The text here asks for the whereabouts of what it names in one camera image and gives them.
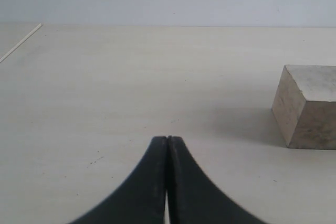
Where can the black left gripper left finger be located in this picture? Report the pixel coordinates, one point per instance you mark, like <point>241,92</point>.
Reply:
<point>141,197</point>

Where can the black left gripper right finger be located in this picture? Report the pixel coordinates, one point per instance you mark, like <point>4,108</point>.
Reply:
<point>192,196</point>

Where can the largest wooden cube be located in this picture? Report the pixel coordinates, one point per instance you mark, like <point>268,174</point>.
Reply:
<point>304,106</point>

